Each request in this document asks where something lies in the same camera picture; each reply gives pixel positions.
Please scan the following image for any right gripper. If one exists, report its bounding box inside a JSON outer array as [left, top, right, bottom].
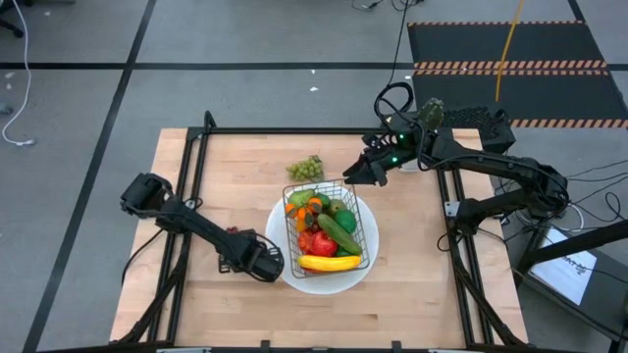
[[341, 130, 427, 188]]

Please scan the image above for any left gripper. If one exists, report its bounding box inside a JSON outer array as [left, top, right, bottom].
[[218, 233, 269, 277]]

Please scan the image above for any green cucumber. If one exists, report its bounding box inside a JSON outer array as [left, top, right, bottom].
[[316, 213, 363, 256]]

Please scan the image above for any green pear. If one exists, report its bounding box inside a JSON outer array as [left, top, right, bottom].
[[288, 188, 317, 209]]

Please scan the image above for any tangerine cluster with leaves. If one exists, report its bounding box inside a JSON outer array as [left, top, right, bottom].
[[285, 196, 324, 233]]

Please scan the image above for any red apple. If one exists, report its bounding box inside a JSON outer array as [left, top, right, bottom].
[[310, 230, 340, 259]]

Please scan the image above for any yellow banana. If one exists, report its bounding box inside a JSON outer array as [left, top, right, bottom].
[[296, 254, 363, 274]]

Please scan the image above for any green grape bunch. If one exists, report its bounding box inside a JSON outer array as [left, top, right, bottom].
[[286, 154, 326, 183]]

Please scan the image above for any white round woven placemat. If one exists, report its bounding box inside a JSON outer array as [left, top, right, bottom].
[[264, 181, 381, 296]]

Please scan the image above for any black studded crate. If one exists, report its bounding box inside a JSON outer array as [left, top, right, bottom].
[[441, 106, 516, 156]]

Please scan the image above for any black orange-striped floor mat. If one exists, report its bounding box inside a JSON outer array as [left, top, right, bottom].
[[406, 20, 628, 129]]

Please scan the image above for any white paper sheet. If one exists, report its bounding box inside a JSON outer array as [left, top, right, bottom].
[[529, 227, 599, 306]]

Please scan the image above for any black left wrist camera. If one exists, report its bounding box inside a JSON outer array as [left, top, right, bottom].
[[254, 254, 285, 283]]

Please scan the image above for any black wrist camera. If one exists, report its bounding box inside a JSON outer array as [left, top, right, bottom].
[[254, 254, 285, 283], [385, 111, 419, 131]]

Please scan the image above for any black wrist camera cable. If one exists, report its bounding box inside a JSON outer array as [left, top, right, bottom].
[[247, 230, 286, 284]]

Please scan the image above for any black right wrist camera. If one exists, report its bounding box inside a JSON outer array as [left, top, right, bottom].
[[385, 111, 419, 131]]

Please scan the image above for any gold wire basket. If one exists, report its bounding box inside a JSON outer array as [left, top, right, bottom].
[[282, 178, 372, 279]]

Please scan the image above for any black coiled floor cable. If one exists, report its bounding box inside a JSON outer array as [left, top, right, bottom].
[[373, 0, 415, 119]]

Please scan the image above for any black aluminium table frame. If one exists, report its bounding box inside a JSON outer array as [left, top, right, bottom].
[[110, 110, 531, 353]]

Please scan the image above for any yellow hanging hose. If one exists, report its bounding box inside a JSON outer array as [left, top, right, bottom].
[[494, 0, 526, 103]]

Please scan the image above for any black stand frame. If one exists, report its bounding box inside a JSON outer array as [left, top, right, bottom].
[[514, 220, 628, 344]]

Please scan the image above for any white floor cable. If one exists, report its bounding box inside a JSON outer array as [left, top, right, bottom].
[[1, 0, 36, 147]]

